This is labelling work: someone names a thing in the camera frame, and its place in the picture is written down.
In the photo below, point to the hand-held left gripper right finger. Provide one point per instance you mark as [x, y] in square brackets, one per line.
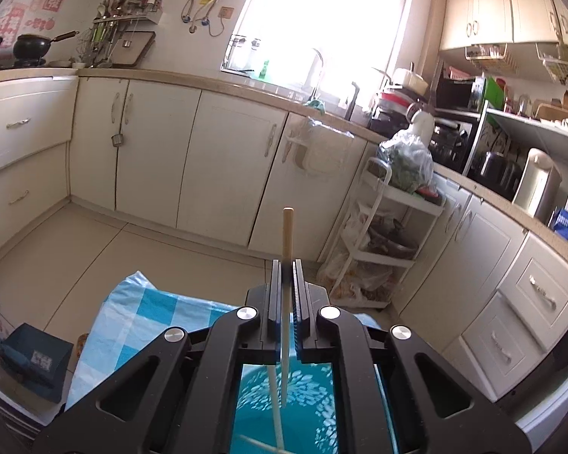
[299, 307]

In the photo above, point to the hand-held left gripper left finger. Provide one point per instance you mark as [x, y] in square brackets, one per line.
[276, 300]

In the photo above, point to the wooden chopstick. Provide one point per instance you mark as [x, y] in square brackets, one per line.
[288, 236]
[276, 411]

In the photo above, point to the teal perforated utensil holder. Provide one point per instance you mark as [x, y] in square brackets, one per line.
[312, 406]

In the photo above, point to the white storage trolley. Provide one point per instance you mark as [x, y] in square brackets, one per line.
[388, 227]

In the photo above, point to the blue checked plastic tablecloth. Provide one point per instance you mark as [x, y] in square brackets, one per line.
[137, 307]

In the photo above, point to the cream base cabinet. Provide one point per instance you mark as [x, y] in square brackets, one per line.
[208, 161]

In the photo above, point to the clear hanging plastic bin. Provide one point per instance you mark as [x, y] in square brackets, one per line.
[324, 146]

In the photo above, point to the bag of green vegetables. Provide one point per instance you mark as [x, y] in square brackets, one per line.
[407, 161]

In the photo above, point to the cream cabinet with drawers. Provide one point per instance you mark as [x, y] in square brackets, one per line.
[492, 265]

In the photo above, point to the green cloth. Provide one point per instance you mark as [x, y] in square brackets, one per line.
[316, 105]

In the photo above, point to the black slim tap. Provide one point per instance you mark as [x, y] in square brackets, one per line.
[352, 101]

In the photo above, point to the black toaster oven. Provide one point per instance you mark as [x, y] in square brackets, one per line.
[449, 139]

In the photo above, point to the stack of pots and dishes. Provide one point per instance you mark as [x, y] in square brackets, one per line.
[395, 99]

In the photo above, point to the green bottle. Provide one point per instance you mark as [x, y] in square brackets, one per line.
[264, 71]

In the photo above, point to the chrome kitchen faucet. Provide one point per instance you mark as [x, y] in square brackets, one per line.
[318, 68]

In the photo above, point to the steel cooking pot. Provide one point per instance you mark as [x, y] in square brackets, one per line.
[494, 170]

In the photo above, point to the blue dustpan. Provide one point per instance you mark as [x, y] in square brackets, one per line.
[38, 359]

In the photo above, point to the black microwave oven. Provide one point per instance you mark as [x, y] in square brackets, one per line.
[457, 92]

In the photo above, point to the beige electric thermos pot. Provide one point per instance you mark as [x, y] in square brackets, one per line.
[537, 184]

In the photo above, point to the window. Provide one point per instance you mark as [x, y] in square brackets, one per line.
[331, 23]

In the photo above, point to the wooden cutting board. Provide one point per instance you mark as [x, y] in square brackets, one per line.
[139, 49]

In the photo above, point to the green cutting board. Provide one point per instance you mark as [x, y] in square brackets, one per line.
[496, 92]

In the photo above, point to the cream drawer cabinet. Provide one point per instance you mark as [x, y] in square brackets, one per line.
[23, 151]

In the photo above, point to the white countertop shelf rack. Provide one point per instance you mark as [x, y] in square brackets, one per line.
[539, 130]

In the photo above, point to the black wok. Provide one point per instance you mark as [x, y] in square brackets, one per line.
[31, 47]

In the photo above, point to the wall socket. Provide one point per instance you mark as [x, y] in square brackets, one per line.
[225, 13]

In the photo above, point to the wall utensil rack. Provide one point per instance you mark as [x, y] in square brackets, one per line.
[123, 14]

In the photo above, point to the cream wall cabinets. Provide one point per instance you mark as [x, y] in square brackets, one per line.
[501, 9]

